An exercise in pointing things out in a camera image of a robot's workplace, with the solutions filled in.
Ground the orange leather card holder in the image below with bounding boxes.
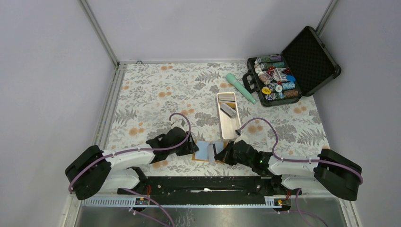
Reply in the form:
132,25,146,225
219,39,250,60
192,140,227,163

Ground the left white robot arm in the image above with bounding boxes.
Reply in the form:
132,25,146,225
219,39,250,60
65,126,199,200

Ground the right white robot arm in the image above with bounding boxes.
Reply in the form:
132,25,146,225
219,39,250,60
214,140,363,201

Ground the grey card in tray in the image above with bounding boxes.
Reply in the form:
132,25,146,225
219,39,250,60
220,103,237,118

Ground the cards stack in tray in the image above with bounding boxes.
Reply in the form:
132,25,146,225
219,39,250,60
218,93,235,102

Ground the floral table mat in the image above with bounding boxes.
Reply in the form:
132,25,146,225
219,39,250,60
103,62,331,177

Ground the white plastic tray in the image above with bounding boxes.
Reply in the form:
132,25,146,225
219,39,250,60
216,92,241,141

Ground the black poker chip case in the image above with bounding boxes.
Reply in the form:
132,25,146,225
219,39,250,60
243,26,341,107

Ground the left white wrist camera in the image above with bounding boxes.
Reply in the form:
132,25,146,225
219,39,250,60
171,119,186,130

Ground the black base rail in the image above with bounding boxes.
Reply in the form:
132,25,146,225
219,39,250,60
117,176,297,205

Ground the mint green handle tool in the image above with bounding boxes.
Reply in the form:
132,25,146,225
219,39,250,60
226,73,256,104

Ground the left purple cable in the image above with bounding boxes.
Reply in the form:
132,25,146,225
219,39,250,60
68,113,192,227

